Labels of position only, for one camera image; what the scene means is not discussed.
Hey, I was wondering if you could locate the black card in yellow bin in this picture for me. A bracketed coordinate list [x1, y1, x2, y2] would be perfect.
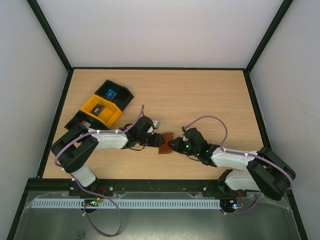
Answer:
[90, 104, 105, 116]

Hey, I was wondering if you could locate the black storage bin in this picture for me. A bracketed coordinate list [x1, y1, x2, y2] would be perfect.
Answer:
[94, 79, 134, 112]
[64, 110, 104, 130]

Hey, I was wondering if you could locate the brown leather card holder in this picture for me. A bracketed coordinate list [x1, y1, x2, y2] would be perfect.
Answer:
[158, 132, 174, 155]

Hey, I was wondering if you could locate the blue card in bin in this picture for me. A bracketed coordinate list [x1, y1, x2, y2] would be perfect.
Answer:
[104, 88, 117, 100]

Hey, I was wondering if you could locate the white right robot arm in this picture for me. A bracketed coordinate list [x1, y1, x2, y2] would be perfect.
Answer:
[167, 127, 296, 201]

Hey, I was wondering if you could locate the black enclosure frame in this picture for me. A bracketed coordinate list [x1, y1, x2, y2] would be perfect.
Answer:
[7, 0, 308, 240]

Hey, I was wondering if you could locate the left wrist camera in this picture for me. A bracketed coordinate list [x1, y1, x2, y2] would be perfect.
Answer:
[147, 120, 161, 134]

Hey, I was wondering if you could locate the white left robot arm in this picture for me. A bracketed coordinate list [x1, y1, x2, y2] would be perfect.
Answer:
[51, 115, 165, 188]

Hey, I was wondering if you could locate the yellow storage bin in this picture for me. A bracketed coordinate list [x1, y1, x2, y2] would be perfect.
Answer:
[80, 94, 122, 130]

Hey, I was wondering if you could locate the white slotted cable duct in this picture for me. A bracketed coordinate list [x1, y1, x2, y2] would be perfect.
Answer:
[31, 198, 221, 210]

